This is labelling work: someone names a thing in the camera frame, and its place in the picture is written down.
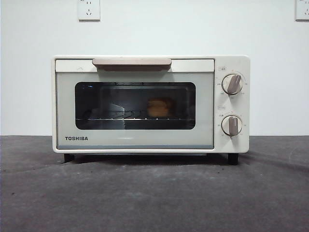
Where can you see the cream timer knob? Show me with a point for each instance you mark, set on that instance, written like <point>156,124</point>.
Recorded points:
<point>231,125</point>

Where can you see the cream temperature knob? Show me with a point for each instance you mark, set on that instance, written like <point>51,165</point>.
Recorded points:
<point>232,83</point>

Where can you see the cream Toshiba toaster oven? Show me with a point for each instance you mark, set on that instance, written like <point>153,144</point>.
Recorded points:
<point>231,64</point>

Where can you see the orange-brown bread roll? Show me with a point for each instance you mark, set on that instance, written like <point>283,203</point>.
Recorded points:
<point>159,108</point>

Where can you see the white wall socket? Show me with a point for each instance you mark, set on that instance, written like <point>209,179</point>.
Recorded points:
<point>303,10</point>
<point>88,10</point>

